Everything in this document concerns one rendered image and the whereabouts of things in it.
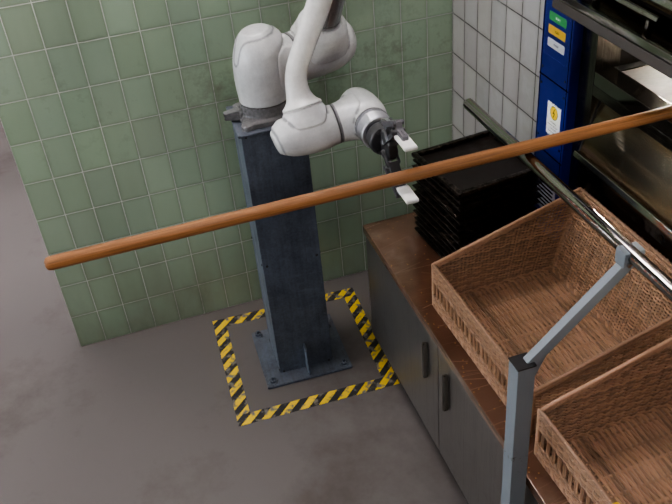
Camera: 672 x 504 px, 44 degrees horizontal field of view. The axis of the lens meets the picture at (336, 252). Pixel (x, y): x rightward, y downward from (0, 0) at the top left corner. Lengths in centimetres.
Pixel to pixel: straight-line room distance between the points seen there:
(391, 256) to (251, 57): 75
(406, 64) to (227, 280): 110
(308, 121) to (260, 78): 46
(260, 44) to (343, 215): 109
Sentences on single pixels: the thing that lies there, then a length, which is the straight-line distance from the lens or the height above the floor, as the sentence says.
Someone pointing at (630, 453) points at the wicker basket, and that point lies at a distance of 210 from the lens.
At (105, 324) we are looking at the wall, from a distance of 340.
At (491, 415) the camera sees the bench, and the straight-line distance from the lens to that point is 214.
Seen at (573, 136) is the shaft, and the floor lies 120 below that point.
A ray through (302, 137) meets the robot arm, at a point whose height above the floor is 119.
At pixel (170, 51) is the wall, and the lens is 288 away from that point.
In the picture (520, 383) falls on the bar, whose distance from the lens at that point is 175.
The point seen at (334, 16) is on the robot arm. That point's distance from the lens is 247.
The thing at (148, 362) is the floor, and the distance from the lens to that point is 328.
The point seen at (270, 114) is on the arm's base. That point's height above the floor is 103.
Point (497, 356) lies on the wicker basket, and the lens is 210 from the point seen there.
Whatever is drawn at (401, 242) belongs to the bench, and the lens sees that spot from 269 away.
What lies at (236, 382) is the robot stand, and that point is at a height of 0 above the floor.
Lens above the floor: 215
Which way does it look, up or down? 36 degrees down
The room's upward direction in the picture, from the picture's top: 6 degrees counter-clockwise
